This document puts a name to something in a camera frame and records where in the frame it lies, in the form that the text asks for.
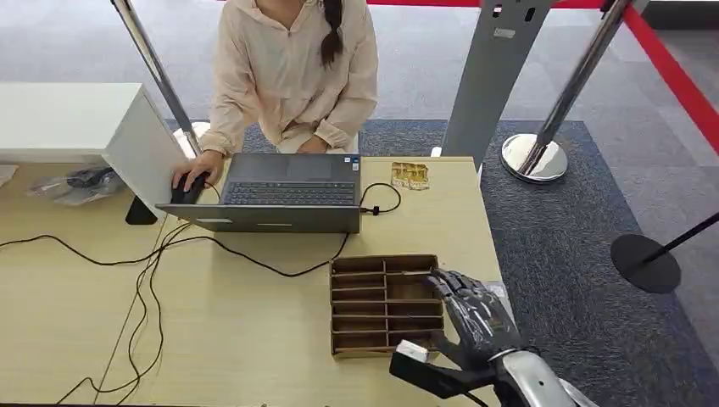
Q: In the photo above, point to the person's right hand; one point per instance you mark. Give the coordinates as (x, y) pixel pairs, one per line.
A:
(196, 166)

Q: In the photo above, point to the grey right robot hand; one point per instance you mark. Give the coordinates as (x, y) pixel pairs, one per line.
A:
(483, 326)

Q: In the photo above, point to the person's left hand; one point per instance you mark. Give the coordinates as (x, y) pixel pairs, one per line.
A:
(313, 146)

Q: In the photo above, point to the black computer mouse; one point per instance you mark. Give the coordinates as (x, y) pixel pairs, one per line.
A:
(185, 196)

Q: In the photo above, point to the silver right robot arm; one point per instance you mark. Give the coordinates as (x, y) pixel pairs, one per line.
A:
(533, 382)

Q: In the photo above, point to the grey laptop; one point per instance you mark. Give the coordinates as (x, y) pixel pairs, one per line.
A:
(292, 194)

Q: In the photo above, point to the black stand foot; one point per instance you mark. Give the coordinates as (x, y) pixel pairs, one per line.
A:
(139, 215)

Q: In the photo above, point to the person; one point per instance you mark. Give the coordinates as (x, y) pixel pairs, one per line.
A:
(286, 73)

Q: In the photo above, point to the clear plastic bag with parts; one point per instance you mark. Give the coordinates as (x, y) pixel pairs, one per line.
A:
(76, 186)

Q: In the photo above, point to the wooden card box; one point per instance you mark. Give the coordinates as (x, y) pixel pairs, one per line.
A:
(359, 323)

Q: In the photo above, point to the white desktop box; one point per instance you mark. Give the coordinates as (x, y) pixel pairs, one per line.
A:
(67, 118)

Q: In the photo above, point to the black round base stand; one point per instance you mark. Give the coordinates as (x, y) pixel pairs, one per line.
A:
(643, 263)

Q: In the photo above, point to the grey kiosk pillar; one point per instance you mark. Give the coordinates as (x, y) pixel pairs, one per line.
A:
(491, 67)

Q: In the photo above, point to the red barrier belt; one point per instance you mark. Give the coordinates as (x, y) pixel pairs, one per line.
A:
(674, 78)

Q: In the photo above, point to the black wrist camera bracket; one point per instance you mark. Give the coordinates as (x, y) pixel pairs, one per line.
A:
(432, 379)

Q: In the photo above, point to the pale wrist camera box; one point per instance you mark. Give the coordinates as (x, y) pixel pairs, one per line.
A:
(411, 351)

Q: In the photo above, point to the chrome stanchion post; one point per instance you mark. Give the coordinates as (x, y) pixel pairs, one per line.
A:
(567, 95)
(160, 76)

